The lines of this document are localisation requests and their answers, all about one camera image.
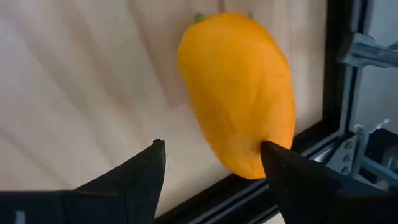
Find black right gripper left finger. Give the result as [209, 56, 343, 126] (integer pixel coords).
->
[0, 138, 167, 224]

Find grey metal bracket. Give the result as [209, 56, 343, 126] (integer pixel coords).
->
[313, 124, 374, 178]
[337, 32, 398, 68]

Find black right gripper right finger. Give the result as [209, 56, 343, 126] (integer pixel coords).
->
[260, 140, 398, 224]

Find yellow mango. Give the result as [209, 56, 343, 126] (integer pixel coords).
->
[177, 11, 296, 180]

